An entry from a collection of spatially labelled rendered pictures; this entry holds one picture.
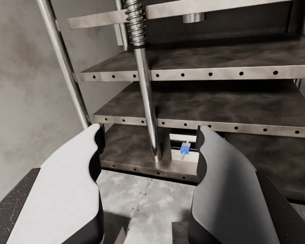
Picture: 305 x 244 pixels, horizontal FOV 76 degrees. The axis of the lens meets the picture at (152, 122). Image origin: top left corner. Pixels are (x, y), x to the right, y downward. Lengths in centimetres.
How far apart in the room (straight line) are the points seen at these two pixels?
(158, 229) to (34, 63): 182
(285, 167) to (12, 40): 214
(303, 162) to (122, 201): 89
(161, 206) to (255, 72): 65
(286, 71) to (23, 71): 196
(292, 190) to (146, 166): 67
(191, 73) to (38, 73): 165
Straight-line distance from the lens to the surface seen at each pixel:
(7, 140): 212
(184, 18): 112
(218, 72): 85
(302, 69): 88
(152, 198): 93
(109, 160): 121
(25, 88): 214
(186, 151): 102
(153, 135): 101
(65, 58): 107
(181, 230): 71
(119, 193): 99
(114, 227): 81
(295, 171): 116
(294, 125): 99
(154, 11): 89
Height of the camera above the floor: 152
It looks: 29 degrees down
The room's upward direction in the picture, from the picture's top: 9 degrees counter-clockwise
